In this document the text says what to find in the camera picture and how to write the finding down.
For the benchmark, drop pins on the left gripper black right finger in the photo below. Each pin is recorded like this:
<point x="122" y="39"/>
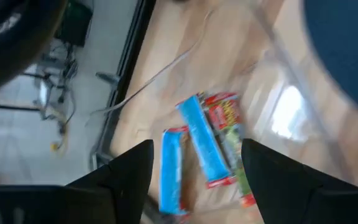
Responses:
<point x="284" y="186"/>

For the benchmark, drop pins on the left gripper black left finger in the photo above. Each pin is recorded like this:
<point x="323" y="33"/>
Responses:
<point x="129" y="174"/>

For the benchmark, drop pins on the blue snack bar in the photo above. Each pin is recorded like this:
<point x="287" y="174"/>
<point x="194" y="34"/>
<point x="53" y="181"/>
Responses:
<point x="204" y="140"/>

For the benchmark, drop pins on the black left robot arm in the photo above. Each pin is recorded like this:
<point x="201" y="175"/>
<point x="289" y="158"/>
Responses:
<point x="5" y="46"/>

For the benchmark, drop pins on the clear plastic bin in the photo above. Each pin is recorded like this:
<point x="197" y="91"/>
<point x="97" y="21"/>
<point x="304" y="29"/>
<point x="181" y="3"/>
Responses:
<point x="287" y="115"/>

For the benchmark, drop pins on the round dark blue woven placemat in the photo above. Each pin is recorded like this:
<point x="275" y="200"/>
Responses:
<point x="346" y="46"/>

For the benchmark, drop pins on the dark box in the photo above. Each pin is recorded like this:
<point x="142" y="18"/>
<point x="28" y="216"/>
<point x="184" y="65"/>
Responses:
<point x="73" y="25"/>

